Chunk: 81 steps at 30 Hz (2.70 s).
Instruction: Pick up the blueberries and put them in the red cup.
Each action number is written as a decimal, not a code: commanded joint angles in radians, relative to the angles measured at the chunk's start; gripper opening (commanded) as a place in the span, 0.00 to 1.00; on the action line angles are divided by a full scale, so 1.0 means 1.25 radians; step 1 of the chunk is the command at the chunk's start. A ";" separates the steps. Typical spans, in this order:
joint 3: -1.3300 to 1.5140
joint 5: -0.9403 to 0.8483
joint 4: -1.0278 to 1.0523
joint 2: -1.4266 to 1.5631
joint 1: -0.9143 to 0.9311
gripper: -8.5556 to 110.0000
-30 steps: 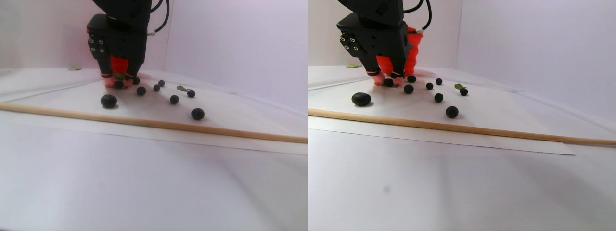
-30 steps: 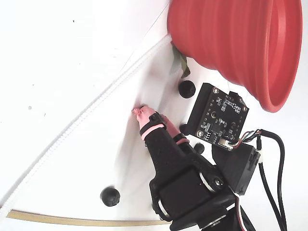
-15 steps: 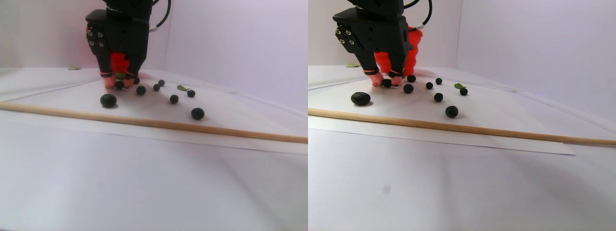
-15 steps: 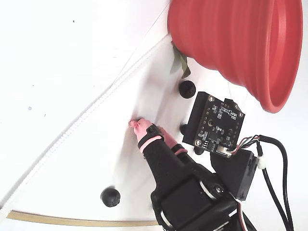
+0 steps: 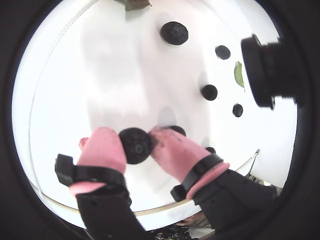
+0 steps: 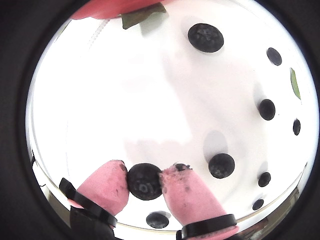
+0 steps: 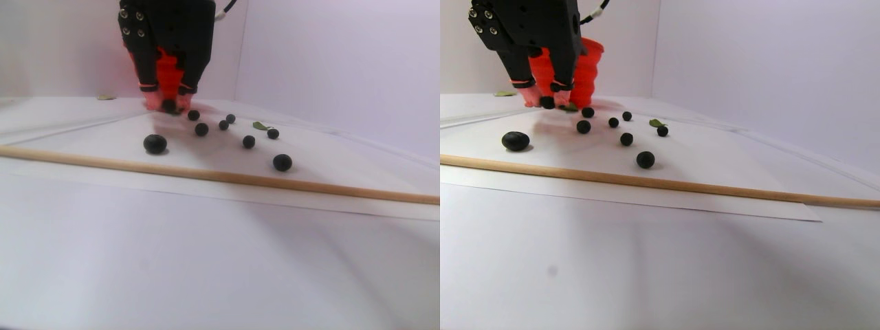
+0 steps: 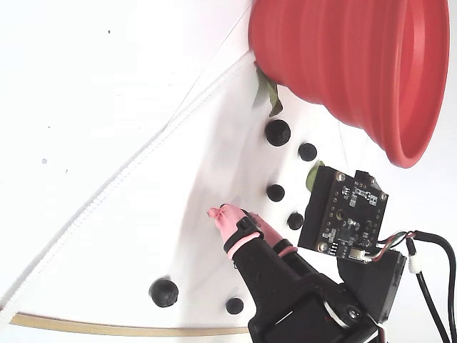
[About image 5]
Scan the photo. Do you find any pink-sleeved gripper finger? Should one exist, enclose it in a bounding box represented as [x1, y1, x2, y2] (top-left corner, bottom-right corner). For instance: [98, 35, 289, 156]
[54, 126, 154, 240]
[147, 126, 279, 233]

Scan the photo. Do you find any large dark blueberry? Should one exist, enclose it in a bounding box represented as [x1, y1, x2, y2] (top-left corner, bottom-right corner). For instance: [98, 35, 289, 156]
[118, 127, 153, 165]
[159, 21, 189, 46]

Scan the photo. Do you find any medium dark blueberry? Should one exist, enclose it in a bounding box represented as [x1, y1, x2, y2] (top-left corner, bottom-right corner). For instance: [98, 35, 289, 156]
[167, 125, 187, 137]

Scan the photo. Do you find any small blueberry with stem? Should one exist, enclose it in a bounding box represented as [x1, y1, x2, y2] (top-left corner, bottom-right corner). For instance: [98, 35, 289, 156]
[232, 103, 244, 118]

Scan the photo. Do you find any white sheet mat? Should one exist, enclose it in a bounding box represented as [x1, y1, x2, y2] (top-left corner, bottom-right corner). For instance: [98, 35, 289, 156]
[28, 0, 261, 216]

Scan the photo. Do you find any flat pointed green leaf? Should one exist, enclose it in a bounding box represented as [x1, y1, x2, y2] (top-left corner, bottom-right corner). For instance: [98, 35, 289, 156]
[233, 61, 246, 93]

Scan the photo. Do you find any black camera lens module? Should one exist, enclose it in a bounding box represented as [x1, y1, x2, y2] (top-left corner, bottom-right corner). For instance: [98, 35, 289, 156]
[240, 33, 300, 110]

